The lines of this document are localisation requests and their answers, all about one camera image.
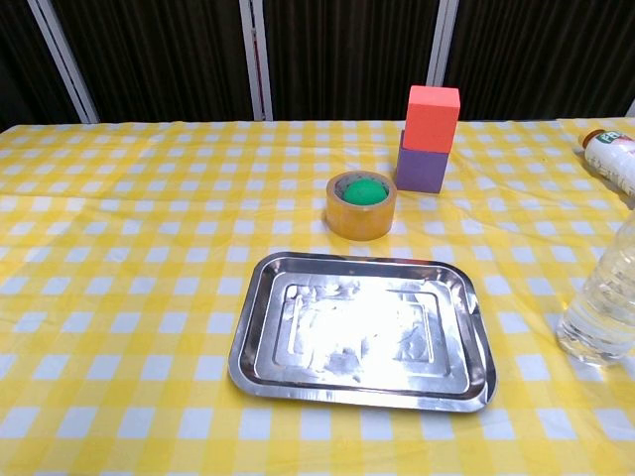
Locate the clear bottle green cap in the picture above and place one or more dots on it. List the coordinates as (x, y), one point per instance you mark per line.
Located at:
(595, 307)

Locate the rectangular metal tray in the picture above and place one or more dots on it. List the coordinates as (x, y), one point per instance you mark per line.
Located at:
(347, 322)

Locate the white labelled drink bottle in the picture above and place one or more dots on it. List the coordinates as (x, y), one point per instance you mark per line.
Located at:
(611, 158)

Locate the clear brown tape roll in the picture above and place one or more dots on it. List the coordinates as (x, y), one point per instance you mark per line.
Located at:
(358, 224)

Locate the green ball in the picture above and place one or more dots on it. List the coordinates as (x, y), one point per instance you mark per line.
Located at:
(365, 193)

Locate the purple foam block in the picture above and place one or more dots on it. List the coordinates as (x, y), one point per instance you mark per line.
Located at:
(421, 172)

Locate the orange foam block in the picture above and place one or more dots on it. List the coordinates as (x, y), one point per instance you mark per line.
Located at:
(430, 119)

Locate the yellow white checked tablecloth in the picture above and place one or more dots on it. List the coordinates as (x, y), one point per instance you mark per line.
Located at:
(149, 277)

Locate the white frame post red marks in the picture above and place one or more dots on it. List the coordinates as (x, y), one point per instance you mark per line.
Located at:
(255, 59)

